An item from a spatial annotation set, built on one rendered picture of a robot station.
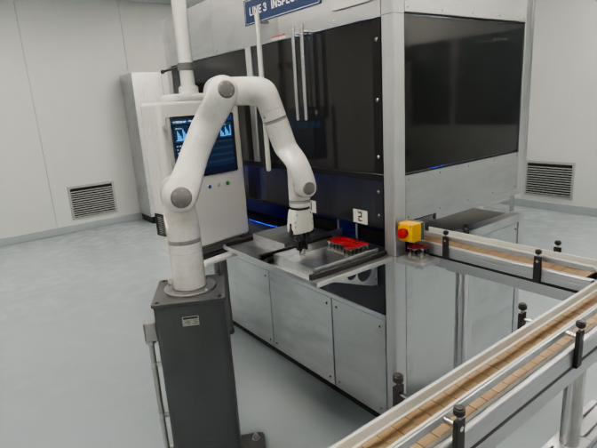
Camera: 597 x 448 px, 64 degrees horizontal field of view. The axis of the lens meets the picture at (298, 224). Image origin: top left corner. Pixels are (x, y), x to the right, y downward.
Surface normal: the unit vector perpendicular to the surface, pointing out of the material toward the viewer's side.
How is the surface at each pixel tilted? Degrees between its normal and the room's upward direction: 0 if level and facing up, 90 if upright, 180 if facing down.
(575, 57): 90
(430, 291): 90
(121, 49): 90
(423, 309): 90
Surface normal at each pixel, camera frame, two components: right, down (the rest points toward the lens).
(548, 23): -0.79, 0.20
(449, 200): 0.61, 0.16
